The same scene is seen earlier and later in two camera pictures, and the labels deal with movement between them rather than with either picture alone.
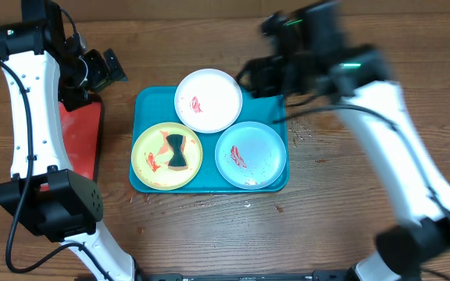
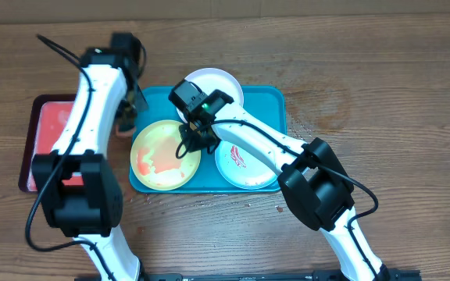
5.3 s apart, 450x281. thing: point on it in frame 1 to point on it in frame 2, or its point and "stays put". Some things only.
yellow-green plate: [152, 151] stays put
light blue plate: [250, 155] stays put
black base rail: [251, 275] stays put
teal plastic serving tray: [158, 104] stays put
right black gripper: [265, 83] to [189, 136]
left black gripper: [69, 94] to [139, 104]
